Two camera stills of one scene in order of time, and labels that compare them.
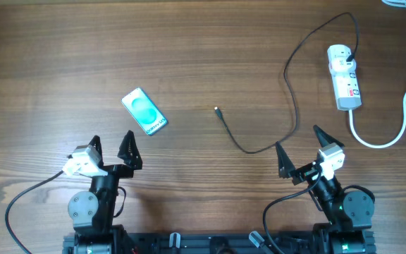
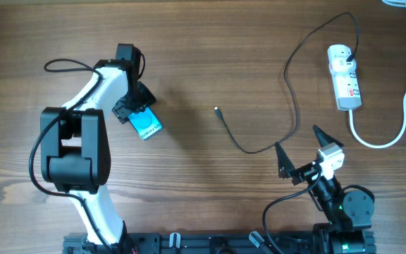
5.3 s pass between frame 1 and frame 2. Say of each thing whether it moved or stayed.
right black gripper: stayed
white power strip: stayed
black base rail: stayed
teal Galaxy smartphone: moved
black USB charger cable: stayed
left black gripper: moved
